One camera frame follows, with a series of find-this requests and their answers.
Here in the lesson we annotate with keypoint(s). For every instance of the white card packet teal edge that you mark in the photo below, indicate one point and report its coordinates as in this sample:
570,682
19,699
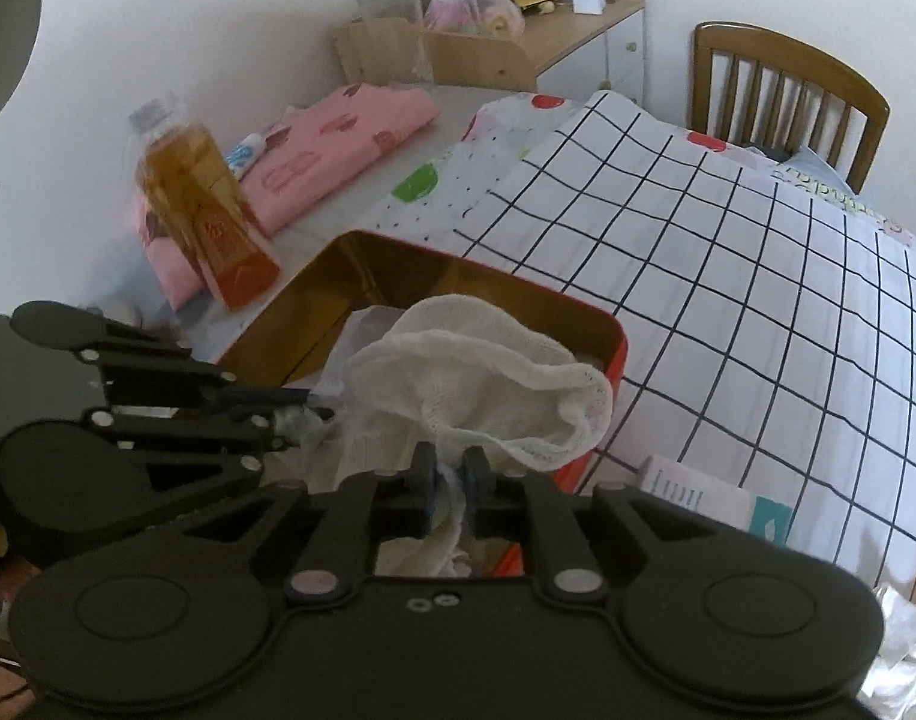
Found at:
698,499

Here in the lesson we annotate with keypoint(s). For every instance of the red tin box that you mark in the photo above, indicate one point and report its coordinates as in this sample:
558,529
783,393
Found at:
398,270

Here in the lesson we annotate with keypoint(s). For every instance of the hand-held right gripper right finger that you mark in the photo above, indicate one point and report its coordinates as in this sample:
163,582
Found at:
474,484

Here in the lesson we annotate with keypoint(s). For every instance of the large white gauze cloth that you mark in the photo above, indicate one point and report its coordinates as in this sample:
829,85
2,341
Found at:
465,382

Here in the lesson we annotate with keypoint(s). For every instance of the colourful dotted white cloth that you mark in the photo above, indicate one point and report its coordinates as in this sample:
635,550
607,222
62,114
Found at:
428,195

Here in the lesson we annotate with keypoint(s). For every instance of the small white box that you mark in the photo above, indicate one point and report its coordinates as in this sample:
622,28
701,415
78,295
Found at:
590,2

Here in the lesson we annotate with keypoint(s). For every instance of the clear plastic bag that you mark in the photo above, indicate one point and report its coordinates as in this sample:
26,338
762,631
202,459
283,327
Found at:
904,652

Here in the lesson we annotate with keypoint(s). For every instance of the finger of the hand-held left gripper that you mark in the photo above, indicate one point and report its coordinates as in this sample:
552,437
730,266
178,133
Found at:
203,431
165,382

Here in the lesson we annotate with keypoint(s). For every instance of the person's left hand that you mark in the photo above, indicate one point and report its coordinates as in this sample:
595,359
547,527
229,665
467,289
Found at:
0,562

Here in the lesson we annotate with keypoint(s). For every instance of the light blue paper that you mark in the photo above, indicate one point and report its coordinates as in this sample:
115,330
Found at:
810,169

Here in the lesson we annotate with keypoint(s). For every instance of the small white gauze cloth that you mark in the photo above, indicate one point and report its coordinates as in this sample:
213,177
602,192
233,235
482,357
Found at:
364,334

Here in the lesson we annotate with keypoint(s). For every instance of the pink printed folded cloth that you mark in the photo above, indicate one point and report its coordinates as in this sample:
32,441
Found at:
338,127

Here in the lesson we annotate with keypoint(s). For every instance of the amber liquid plastic bottle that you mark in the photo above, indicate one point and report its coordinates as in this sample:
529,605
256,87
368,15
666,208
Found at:
203,217

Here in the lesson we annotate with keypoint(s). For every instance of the wooden desk organizer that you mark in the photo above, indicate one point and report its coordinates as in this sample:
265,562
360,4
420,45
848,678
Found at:
443,60

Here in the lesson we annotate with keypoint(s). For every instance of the white drawer cabinet wooden top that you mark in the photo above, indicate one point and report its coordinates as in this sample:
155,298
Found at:
593,52

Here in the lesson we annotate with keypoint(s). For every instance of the wooden chair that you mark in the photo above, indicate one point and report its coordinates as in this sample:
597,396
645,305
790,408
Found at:
787,67

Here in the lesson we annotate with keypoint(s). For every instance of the black checked white tablecloth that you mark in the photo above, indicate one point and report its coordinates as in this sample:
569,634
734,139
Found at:
728,277

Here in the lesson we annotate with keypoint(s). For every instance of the small blue white tube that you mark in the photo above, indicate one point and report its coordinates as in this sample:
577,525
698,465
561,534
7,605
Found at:
244,156

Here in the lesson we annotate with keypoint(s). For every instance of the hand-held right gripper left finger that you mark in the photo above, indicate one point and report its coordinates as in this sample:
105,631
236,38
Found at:
425,491

